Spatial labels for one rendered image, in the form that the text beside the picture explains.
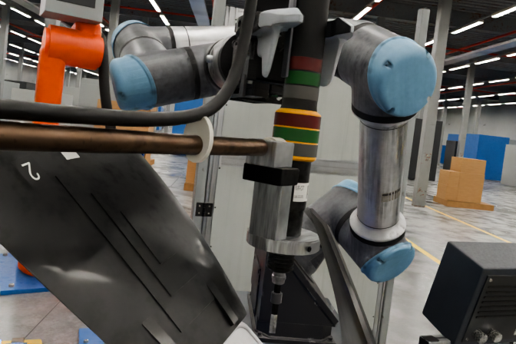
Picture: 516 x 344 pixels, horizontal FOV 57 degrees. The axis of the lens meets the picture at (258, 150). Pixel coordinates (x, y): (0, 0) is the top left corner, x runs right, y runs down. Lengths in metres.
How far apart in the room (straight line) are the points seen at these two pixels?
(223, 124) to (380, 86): 1.57
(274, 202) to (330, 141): 2.11
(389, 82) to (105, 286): 0.55
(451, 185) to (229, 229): 10.72
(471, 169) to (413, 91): 12.18
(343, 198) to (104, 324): 0.83
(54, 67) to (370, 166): 3.63
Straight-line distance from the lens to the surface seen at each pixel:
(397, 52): 0.78
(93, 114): 0.27
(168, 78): 0.65
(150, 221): 0.42
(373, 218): 0.98
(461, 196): 12.94
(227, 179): 2.31
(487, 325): 1.16
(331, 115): 2.51
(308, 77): 0.43
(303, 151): 0.43
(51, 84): 4.31
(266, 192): 0.42
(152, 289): 0.39
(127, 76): 0.64
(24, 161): 0.40
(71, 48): 4.28
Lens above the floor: 1.45
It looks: 3 degrees down
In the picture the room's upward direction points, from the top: 7 degrees clockwise
